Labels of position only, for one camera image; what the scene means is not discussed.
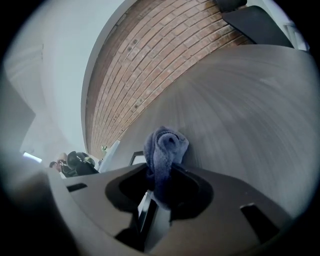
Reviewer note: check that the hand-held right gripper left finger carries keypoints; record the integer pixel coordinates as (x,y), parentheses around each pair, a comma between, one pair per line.
(87,212)

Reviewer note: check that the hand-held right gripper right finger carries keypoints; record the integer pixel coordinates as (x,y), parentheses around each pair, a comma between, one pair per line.
(225,225)

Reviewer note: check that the blue wiping cloth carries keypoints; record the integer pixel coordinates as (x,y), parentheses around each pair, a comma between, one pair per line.
(162,155)

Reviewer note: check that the small green object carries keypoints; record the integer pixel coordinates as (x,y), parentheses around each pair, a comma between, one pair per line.
(104,148)

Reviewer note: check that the black high-back office chair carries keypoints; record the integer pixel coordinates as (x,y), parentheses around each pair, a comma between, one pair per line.
(257,25)

